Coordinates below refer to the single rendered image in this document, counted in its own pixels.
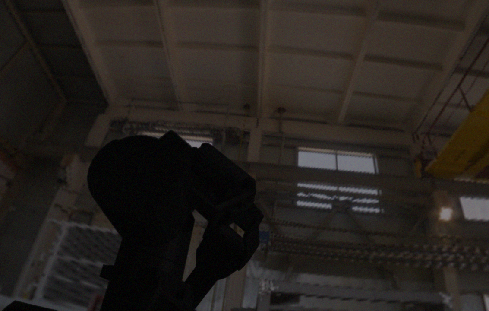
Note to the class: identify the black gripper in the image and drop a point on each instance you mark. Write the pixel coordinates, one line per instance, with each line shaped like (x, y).
(129, 279)

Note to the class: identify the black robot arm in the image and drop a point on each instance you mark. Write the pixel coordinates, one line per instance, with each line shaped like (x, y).
(149, 187)

